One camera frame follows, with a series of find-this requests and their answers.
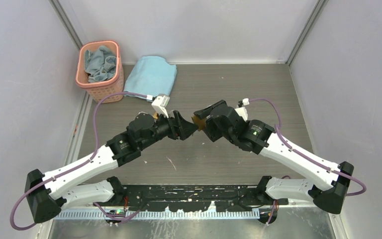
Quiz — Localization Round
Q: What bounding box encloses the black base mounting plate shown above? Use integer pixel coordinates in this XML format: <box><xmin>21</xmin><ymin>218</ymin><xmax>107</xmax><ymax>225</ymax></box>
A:
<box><xmin>98</xmin><ymin>185</ymin><xmax>272</xmax><ymax>213</ymax></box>

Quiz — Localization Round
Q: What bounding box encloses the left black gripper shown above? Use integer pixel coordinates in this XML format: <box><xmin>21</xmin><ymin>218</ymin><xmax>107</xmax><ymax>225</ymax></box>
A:
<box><xmin>139</xmin><ymin>108</ymin><xmax>198</xmax><ymax>150</ymax></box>

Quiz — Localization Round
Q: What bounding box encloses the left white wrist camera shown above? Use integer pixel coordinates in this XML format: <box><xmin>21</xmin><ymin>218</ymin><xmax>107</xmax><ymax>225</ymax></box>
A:
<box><xmin>151</xmin><ymin>94</ymin><xmax>170</xmax><ymax>118</ymax></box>

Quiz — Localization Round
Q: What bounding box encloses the pink plastic laundry basket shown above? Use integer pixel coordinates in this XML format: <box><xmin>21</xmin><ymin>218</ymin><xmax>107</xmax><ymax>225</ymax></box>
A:
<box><xmin>75</xmin><ymin>40</ymin><xmax>124</xmax><ymax>102</ymax></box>

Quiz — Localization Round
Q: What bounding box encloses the brass padlock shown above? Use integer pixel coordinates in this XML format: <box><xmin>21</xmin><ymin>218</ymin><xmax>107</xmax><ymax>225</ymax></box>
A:
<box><xmin>140</xmin><ymin>112</ymin><xmax>159</xmax><ymax>120</ymax></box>
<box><xmin>191</xmin><ymin>115</ymin><xmax>207</xmax><ymax>131</ymax></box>

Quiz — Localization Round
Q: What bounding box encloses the aluminium rail frame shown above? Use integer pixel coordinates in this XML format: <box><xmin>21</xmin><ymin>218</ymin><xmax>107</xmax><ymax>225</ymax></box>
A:
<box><xmin>36</xmin><ymin>184</ymin><xmax>342</xmax><ymax>239</ymax></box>

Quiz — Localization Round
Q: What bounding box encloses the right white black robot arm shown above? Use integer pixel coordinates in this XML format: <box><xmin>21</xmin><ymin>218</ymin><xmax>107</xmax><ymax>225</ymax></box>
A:
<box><xmin>192</xmin><ymin>100</ymin><xmax>354</xmax><ymax>214</ymax></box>

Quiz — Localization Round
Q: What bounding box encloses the grey-blue cloth in basket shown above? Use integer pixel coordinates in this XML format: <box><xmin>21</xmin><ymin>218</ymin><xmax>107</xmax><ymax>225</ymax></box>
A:
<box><xmin>84</xmin><ymin>45</ymin><xmax>117</xmax><ymax>83</ymax></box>

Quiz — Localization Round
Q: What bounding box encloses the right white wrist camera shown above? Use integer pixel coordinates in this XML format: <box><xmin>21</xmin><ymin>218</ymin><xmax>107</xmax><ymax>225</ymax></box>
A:
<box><xmin>235</xmin><ymin>98</ymin><xmax>250</xmax><ymax>121</ymax></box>

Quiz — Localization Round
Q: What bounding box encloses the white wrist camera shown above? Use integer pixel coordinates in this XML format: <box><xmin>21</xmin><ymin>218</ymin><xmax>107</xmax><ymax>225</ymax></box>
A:
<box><xmin>235</xmin><ymin>98</ymin><xmax>250</xmax><ymax>121</ymax></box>
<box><xmin>151</xmin><ymin>94</ymin><xmax>170</xmax><ymax>118</ymax></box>

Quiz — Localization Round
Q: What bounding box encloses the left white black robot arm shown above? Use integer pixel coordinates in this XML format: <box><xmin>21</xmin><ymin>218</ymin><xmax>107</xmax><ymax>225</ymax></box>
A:
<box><xmin>25</xmin><ymin>111</ymin><xmax>198</xmax><ymax>224</ymax></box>

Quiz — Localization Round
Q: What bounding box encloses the light blue folded towel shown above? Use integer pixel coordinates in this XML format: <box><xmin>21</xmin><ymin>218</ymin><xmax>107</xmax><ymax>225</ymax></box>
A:
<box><xmin>124</xmin><ymin>56</ymin><xmax>177</xmax><ymax>99</ymax></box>

